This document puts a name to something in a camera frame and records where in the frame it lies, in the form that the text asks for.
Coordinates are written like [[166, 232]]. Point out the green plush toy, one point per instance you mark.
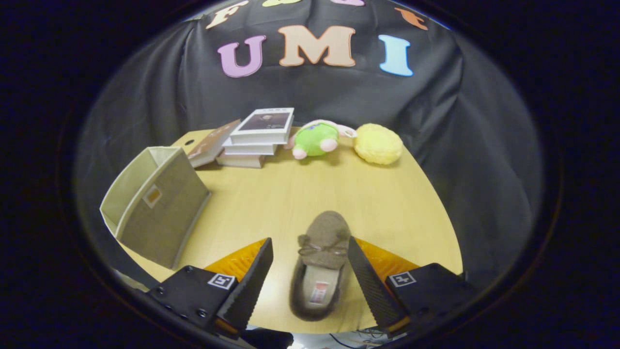
[[315, 140]]

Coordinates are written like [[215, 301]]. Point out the beige fabric storage box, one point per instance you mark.
[[160, 223]]

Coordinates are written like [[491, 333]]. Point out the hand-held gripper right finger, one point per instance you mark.
[[373, 291]]

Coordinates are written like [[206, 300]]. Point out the yellow plush toy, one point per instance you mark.
[[378, 144]]

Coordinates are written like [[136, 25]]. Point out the brown fuzzy shoe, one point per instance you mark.
[[327, 230]]

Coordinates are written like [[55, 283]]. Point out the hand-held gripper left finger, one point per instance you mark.
[[249, 291]]

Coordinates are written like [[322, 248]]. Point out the white book with portrait cover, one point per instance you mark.
[[264, 126]]

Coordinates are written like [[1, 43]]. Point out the brown cover book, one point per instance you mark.
[[210, 145]]

